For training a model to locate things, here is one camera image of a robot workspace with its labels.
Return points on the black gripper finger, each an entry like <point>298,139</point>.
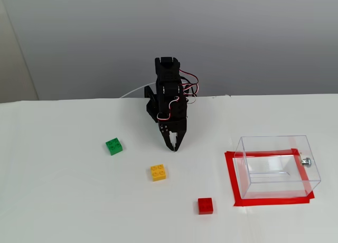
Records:
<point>165,134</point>
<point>179,140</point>

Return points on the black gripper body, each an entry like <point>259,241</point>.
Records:
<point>172,128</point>

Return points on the red lego brick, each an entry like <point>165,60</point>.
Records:
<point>205,206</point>

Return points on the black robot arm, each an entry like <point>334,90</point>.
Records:
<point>166,74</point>

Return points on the yellow lego brick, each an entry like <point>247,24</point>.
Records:
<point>158,172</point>

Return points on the green lego brick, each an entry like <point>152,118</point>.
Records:
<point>114,146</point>

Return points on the silver metal box lock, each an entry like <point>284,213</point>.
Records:
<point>306,162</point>

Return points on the transparent plastic box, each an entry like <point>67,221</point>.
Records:
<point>311,171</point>

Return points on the black table clamp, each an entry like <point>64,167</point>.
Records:
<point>149,92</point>

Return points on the red base plate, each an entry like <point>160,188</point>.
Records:
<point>264,201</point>

